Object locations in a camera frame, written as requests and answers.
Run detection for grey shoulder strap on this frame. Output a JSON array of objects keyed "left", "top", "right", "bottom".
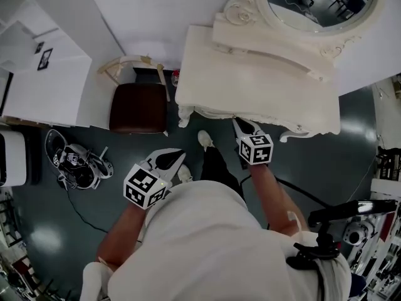
[{"left": 315, "top": 255, "right": 345, "bottom": 301}]

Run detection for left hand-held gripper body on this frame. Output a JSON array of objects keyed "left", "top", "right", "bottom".
[{"left": 124, "top": 159, "right": 172, "bottom": 211}]

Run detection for white air purifier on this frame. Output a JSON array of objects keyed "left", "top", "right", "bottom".
[{"left": 0, "top": 130, "right": 43, "bottom": 187}]

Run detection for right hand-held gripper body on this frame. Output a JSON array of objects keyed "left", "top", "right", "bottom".
[{"left": 239, "top": 130, "right": 274, "bottom": 169}]

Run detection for oval mirror ornate white frame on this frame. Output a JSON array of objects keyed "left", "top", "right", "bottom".
[{"left": 214, "top": 0, "right": 385, "bottom": 61}]

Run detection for thin black floor cable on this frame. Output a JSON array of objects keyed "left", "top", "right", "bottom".
[{"left": 65, "top": 185, "right": 109, "bottom": 234}]

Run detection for person's left white shoe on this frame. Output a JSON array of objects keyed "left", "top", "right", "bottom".
[{"left": 177, "top": 164, "right": 193, "bottom": 184}]

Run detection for person's left forearm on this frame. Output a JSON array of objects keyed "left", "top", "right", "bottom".
[{"left": 96, "top": 198, "right": 157, "bottom": 268}]

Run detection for white round camera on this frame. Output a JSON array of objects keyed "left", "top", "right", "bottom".
[{"left": 343, "top": 219, "right": 378, "bottom": 247}]

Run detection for person's black trouser leg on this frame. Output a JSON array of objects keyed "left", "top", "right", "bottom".
[{"left": 199, "top": 145, "right": 246, "bottom": 200}]

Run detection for person's white shoe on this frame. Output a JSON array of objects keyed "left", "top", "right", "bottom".
[
  {"left": 177, "top": 164, "right": 193, "bottom": 184},
  {"left": 197, "top": 129, "right": 216, "bottom": 152}
]

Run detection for thick black gripper cable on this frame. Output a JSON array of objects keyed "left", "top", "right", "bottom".
[{"left": 239, "top": 173, "right": 331, "bottom": 209}]

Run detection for person's right white shoe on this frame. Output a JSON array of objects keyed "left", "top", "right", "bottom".
[{"left": 197, "top": 129, "right": 216, "bottom": 152}]

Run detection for cluttered black rack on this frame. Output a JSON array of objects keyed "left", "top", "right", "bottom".
[{"left": 0, "top": 186, "right": 73, "bottom": 301}]

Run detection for large black framed picture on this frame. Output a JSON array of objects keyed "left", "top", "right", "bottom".
[{"left": 36, "top": 47, "right": 54, "bottom": 71}]

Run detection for white device heap with cables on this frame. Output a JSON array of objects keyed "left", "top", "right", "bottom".
[{"left": 44, "top": 129, "right": 114, "bottom": 191}]

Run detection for white ornate dressing table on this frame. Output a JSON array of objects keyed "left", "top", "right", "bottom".
[{"left": 174, "top": 20, "right": 342, "bottom": 144}]

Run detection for cluttered white shelf unit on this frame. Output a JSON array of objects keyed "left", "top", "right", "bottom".
[{"left": 369, "top": 73, "right": 401, "bottom": 301}]

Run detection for brown seat cream chair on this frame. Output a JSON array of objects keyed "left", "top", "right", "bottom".
[{"left": 97, "top": 55, "right": 172, "bottom": 137}]

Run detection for person's right forearm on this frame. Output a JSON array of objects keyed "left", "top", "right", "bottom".
[{"left": 249, "top": 161, "right": 303, "bottom": 241}]

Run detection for white black-edged appliance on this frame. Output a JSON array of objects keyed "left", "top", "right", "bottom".
[{"left": 0, "top": 70, "right": 15, "bottom": 117}]

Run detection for person's white shirt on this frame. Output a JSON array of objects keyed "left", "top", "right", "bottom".
[{"left": 81, "top": 180, "right": 353, "bottom": 301}]

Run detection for black clamp camera mount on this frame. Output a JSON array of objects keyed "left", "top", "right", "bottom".
[{"left": 286, "top": 199, "right": 398, "bottom": 271}]

